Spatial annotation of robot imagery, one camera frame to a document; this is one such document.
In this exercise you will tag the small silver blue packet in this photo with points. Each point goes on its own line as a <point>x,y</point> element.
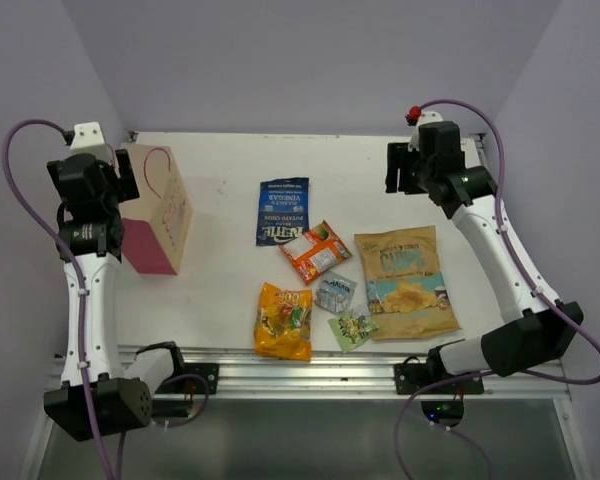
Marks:
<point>334,292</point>

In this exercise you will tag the orange snack packet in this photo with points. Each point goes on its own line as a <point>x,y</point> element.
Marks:
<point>315,252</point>

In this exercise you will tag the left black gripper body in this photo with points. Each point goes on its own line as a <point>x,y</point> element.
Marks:
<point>120,188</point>

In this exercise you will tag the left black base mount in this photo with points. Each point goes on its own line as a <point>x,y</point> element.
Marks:
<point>195,376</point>

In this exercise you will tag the blue Kettle chips bag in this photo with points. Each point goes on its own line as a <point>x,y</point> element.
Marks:
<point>282,211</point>

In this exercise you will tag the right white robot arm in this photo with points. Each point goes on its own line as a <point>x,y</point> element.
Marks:
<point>537,325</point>

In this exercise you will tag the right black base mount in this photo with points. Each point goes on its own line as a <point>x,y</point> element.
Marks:
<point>413,374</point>

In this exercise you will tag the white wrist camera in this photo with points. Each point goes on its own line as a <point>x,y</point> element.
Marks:
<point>88,137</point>
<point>418,116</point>

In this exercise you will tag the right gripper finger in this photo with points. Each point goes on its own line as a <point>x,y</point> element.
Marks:
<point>408,162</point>
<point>394,157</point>

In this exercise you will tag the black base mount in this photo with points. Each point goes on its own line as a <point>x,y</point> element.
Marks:
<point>195,376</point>
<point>413,374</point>

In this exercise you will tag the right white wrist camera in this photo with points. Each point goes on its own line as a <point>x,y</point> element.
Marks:
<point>418,116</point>

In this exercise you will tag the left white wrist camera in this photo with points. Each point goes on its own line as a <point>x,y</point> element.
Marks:
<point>88,137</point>

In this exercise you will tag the yellow gummy candy bag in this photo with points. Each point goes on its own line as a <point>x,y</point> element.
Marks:
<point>283,324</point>

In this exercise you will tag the large tan chips bag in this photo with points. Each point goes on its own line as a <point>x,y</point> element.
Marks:
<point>406,292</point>

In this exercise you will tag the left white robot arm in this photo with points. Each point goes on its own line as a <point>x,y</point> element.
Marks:
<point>97,394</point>

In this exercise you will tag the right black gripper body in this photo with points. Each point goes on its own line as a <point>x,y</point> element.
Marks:
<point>424,171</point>

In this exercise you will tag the small green snack packet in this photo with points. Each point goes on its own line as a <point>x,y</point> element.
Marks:
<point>353,328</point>

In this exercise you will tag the aluminium rail frame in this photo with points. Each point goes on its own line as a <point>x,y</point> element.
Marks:
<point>340,416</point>

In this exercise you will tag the pink and cream paper bag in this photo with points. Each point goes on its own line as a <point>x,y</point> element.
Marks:
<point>157,222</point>

